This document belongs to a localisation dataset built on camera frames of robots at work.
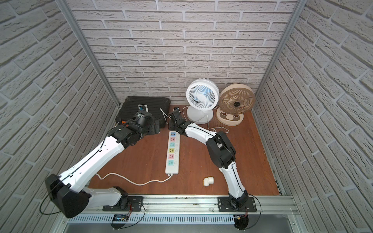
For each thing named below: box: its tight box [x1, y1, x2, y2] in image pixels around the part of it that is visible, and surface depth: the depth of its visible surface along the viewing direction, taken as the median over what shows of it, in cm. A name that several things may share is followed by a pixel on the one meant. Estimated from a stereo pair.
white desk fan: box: [186, 78, 221, 125], surface depth 91 cm
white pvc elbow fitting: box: [203, 176, 215, 187], surface depth 81 cm
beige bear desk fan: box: [216, 83, 256, 127], surface depth 94 cm
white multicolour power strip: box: [165, 130, 181, 175], surface depth 90 cm
